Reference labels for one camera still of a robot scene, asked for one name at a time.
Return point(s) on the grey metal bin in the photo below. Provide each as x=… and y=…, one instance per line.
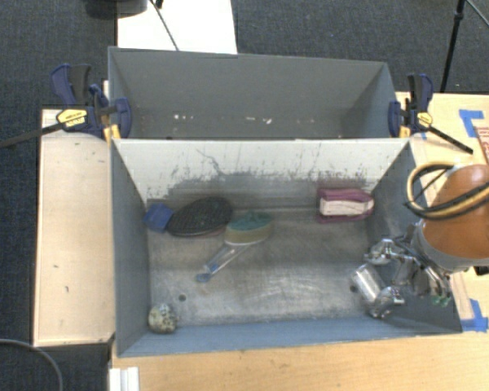
x=269, y=96

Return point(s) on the small blue flat block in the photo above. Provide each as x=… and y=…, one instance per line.
x=158, y=216

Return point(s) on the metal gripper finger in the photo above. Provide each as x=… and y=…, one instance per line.
x=385, y=300
x=381, y=253

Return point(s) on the green and yellow sponge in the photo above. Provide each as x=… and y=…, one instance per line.
x=249, y=228

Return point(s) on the shiny silver metal cylinder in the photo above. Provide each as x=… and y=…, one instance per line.
x=366, y=282

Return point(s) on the black cylinder on white bracket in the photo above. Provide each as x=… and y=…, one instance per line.
x=483, y=270

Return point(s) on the speckled pale ball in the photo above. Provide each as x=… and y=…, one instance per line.
x=163, y=318

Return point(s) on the black round mesh disc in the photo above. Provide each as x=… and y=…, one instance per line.
x=199, y=217

